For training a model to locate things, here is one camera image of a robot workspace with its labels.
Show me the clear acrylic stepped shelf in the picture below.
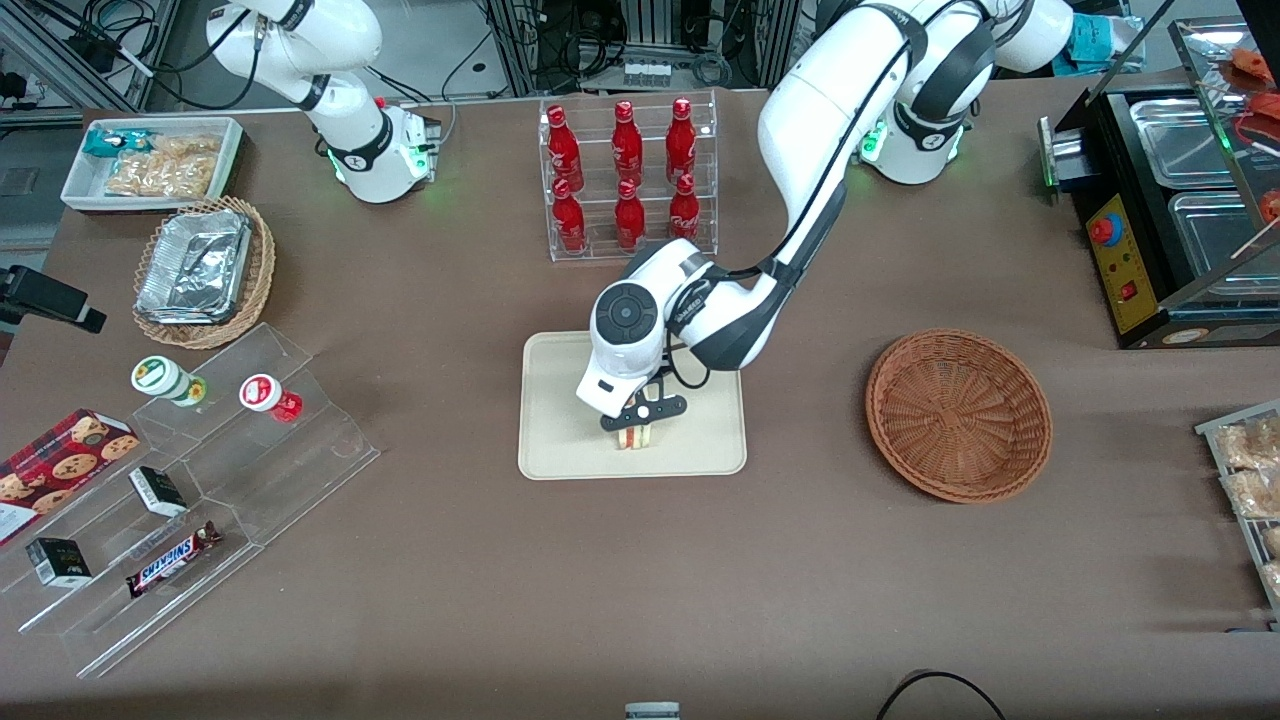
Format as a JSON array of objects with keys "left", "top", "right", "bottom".
[{"left": 0, "top": 321, "right": 382, "bottom": 680}]

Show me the red cola bottle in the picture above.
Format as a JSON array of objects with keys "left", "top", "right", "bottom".
[
  {"left": 667, "top": 173, "right": 702, "bottom": 244},
  {"left": 613, "top": 178, "right": 648, "bottom": 252},
  {"left": 666, "top": 97, "right": 698, "bottom": 184},
  {"left": 611, "top": 100, "right": 645, "bottom": 187},
  {"left": 551, "top": 178, "right": 589, "bottom": 255},
  {"left": 545, "top": 104, "right": 585, "bottom": 193}
]

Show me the small black box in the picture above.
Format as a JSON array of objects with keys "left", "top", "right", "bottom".
[
  {"left": 127, "top": 465, "right": 189, "bottom": 519},
  {"left": 25, "top": 537, "right": 94, "bottom": 588}
]

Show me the wrapped bread pastry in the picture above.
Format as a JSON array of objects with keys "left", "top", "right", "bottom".
[
  {"left": 1214, "top": 417, "right": 1280, "bottom": 471},
  {"left": 1224, "top": 468, "right": 1280, "bottom": 520}
]

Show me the clear acrylic bottle rack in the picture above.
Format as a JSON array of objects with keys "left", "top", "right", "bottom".
[{"left": 538, "top": 89, "right": 720, "bottom": 264}]

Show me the Snickers chocolate bar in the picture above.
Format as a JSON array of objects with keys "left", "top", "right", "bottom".
[{"left": 125, "top": 521, "right": 222, "bottom": 599}]

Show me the green-lidded white cup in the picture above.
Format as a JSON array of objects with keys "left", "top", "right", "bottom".
[{"left": 130, "top": 355, "right": 209, "bottom": 409}]

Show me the stainless steel pan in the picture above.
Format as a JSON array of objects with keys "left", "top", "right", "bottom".
[
  {"left": 1166, "top": 188, "right": 1280, "bottom": 279},
  {"left": 1128, "top": 95, "right": 1241, "bottom": 191}
]

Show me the teal snack packet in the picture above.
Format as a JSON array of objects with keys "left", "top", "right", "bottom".
[{"left": 82, "top": 127, "right": 153, "bottom": 160}]

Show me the beige plastic serving tray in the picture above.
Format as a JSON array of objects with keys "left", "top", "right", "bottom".
[{"left": 517, "top": 330, "right": 749, "bottom": 481}]

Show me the clear bag of crackers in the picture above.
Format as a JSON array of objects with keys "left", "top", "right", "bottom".
[{"left": 104, "top": 134, "right": 223, "bottom": 200}]

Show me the red cookie box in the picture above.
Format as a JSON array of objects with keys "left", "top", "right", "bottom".
[{"left": 0, "top": 407, "right": 142, "bottom": 547}]

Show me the aluminium foil container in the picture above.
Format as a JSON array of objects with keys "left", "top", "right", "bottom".
[{"left": 136, "top": 209, "right": 253, "bottom": 325}]

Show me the black device on mount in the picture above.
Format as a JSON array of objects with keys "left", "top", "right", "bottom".
[{"left": 0, "top": 264, "right": 108, "bottom": 335}]

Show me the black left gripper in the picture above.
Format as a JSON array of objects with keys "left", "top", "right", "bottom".
[{"left": 599, "top": 373, "right": 689, "bottom": 439}]

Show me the red-lidded white cup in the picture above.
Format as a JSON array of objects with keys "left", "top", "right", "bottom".
[{"left": 238, "top": 373, "right": 304, "bottom": 424}]

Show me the teal cloth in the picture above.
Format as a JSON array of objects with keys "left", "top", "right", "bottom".
[{"left": 1068, "top": 12, "right": 1143, "bottom": 67}]

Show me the brown round wicker basket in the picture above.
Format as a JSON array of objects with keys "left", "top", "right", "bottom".
[{"left": 865, "top": 329, "right": 1054, "bottom": 504}]

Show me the light oval wicker basket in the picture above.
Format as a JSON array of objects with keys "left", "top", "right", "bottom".
[{"left": 132, "top": 195, "right": 277, "bottom": 350}]

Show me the tray of packaged bread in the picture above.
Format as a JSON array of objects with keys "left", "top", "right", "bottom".
[{"left": 1194, "top": 399, "right": 1280, "bottom": 629}]

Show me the black food warmer appliance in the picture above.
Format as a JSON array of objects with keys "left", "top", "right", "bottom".
[{"left": 1038, "top": 15, "right": 1280, "bottom": 350}]

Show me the white rectangular snack bin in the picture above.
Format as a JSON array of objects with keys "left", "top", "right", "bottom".
[{"left": 61, "top": 116, "right": 245, "bottom": 214}]

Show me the black floor cable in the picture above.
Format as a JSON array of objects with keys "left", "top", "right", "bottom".
[{"left": 875, "top": 670, "right": 1007, "bottom": 720}]

